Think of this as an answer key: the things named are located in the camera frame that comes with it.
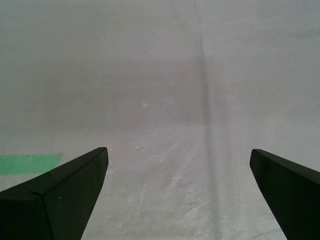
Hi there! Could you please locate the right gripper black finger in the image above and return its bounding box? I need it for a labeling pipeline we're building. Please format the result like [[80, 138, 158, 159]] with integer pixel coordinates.
[[250, 148, 320, 240], [0, 146, 109, 240]]

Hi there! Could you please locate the green tape piece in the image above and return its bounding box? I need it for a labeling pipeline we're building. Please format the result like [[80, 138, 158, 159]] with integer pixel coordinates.
[[0, 154, 62, 175]]

